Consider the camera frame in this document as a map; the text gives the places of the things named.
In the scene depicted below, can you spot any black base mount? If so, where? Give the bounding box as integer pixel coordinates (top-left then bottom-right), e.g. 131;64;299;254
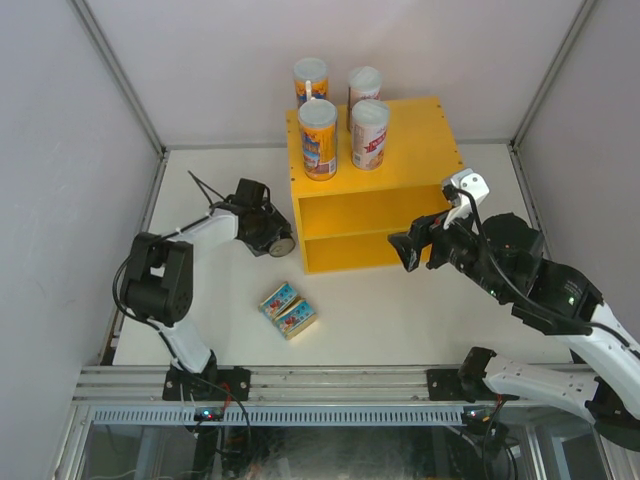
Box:
162;366;251;402
426;368;467;402

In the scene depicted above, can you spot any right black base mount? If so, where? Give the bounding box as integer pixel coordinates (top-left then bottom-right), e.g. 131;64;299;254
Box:
426;368;467;402

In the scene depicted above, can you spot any aluminium frame rail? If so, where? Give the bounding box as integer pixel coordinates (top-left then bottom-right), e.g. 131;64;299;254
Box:
73;365;457;406

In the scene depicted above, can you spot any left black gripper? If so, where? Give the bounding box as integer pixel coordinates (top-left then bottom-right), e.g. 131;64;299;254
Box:
241;198;291;256

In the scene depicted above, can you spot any yellow wooden shelf cabinet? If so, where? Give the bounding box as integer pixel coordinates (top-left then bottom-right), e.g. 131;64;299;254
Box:
286;97;464;274

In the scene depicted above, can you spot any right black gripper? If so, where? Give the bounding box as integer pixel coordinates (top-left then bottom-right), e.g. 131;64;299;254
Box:
390;197;511;302

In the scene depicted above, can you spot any white porridge can red label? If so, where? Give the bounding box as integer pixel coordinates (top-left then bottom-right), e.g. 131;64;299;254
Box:
348;66;382;108

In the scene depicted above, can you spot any orange can with spoon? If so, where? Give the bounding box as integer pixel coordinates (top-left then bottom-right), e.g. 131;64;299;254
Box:
293;57;329;108

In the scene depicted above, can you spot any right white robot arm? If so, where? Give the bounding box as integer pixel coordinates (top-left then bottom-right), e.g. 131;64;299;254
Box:
388;213;639;451

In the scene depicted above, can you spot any grey slotted cable duct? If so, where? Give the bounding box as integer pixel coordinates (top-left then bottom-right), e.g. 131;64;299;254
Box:
92;405;490;427

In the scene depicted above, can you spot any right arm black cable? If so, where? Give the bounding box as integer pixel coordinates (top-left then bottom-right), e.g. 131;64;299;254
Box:
457;187;640;361

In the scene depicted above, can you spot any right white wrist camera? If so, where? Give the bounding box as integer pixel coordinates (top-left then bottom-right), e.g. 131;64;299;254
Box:
442;168;490;229

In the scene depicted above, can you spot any yellow can with white spoon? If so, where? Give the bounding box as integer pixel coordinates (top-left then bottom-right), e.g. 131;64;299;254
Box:
298;99;338;181

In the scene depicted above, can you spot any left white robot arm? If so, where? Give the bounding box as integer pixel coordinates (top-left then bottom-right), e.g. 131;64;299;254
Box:
112;178;295;400

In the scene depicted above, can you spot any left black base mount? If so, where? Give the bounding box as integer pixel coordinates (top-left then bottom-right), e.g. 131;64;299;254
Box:
162;366;251;402

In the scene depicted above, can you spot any blue luncheon meat tin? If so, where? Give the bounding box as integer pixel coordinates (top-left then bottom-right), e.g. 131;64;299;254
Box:
273;299;316;340
258;282;300;321

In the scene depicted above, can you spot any dark blue tin can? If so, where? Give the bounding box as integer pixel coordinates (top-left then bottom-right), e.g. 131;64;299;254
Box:
268;232;296;258

